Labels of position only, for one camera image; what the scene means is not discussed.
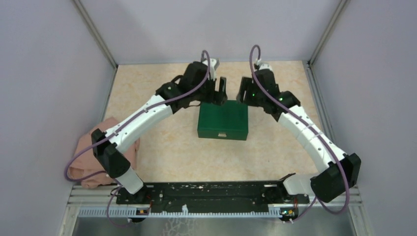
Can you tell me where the green jewelry box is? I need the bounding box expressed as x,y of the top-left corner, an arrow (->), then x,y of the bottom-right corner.
197,100 -> 249,141

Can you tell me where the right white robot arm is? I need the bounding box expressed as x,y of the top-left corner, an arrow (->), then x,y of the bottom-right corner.
237,60 -> 361,203

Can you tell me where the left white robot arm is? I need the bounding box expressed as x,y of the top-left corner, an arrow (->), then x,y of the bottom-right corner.
91,59 -> 227,204

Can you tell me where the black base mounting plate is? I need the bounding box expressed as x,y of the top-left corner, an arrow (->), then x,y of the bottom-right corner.
116,180 -> 310,213

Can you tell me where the pink cloth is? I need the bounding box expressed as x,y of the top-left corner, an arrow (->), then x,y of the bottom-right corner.
68,117 -> 140,189

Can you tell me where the white cable duct strip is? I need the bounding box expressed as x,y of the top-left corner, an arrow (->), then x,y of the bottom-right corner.
78,206 -> 283,218

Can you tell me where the aluminium frame rail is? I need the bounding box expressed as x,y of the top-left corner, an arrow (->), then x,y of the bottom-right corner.
60,180 -> 361,236

